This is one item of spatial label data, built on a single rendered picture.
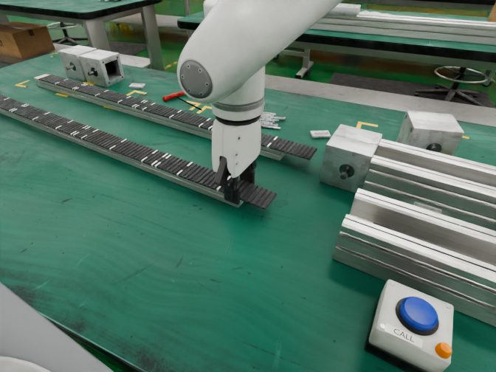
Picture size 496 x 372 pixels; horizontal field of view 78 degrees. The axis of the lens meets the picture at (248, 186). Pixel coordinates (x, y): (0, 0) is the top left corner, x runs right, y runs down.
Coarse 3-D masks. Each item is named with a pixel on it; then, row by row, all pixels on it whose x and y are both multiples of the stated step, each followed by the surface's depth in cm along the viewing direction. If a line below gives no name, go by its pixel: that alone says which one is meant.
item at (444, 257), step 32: (352, 224) 45; (384, 224) 51; (416, 224) 48; (448, 224) 45; (352, 256) 48; (384, 256) 45; (416, 256) 42; (448, 256) 41; (480, 256) 45; (416, 288) 45; (448, 288) 42; (480, 288) 40
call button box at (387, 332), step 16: (384, 288) 41; (400, 288) 40; (384, 304) 38; (400, 304) 38; (432, 304) 38; (448, 304) 38; (384, 320) 37; (400, 320) 36; (448, 320) 37; (368, 336) 39; (384, 336) 36; (400, 336) 35; (416, 336) 35; (432, 336) 35; (448, 336) 35; (368, 352) 39; (384, 352) 38; (400, 352) 36; (416, 352) 35; (432, 352) 34; (400, 368) 38; (416, 368) 36; (432, 368) 35
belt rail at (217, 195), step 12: (0, 108) 91; (24, 120) 88; (60, 132) 82; (84, 144) 78; (120, 156) 73; (144, 168) 70; (156, 168) 67; (180, 180) 66; (204, 192) 63; (216, 192) 61; (240, 204) 61
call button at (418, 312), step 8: (408, 304) 37; (416, 304) 37; (424, 304) 37; (408, 312) 36; (416, 312) 36; (424, 312) 36; (432, 312) 36; (408, 320) 36; (416, 320) 35; (424, 320) 35; (432, 320) 35; (416, 328) 35; (424, 328) 35; (432, 328) 35
